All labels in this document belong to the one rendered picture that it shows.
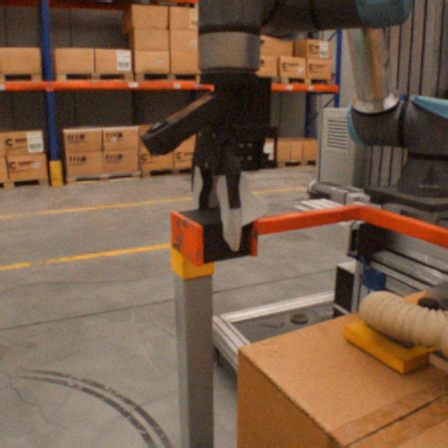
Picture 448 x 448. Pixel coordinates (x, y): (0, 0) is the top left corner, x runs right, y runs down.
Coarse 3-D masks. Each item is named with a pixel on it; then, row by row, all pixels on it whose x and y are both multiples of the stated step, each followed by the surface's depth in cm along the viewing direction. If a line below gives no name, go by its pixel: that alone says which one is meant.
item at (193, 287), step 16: (176, 256) 82; (176, 272) 83; (192, 272) 81; (208, 272) 83; (176, 288) 86; (192, 288) 83; (208, 288) 84; (176, 304) 87; (192, 304) 83; (208, 304) 85; (176, 320) 88; (192, 320) 84; (208, 320) 86; (176, 336) 90; (192, 336) 85; (208, 336) 87; (176, 352) 91; (192, 352) 86; (208, 352) 88; (192, 368) 87; (208, 368) 89; (192, 384) 88; (208, 384) 90; (192, 400) 89; (208, 400) 91; (192, 416) 90; (208, 416) 92; (192, 432) 91; (208, 432) 93
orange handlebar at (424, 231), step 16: (336, 208) 66; (352, 208) 66; (368, 208) 66; (272, 224) 60; (288, 224) 61; (304, 224) 62; (320, 224) 64; (384, 224) 63; (400, 224) 60; (416, 224) 58; (432, 224) 57; (432, 240) 56
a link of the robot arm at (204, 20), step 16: (208, 0) 48; (224, 0) 47; (240, 0) 47; (256, 0) 48; (272, 0) 51; (208, 16) 48; (224, 16) 47; (240, 16) 48; (256, 16) 49; (208, 32) 49; (240, 32) 53; (256, 32) 50
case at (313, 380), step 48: (288, 336) 58; (336, 336) 58; (240, 384) 56; (288, 384) 48; (336, 384) 47; (384, 384) 47; (432, 384) 47; (240, 432) 58; (288, 432) 47; (336, 432) 40; (384, 432) 40; (432, 432) 40
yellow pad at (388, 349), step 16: (416, 304) 61; (432, 304) 54; (352, 336) 55; (368, 336) 53; (384, 336) 53; (368, 352) 52; (384, 352) 50; (400, 352) 49; (416, 352) 49; (400, 368) 48
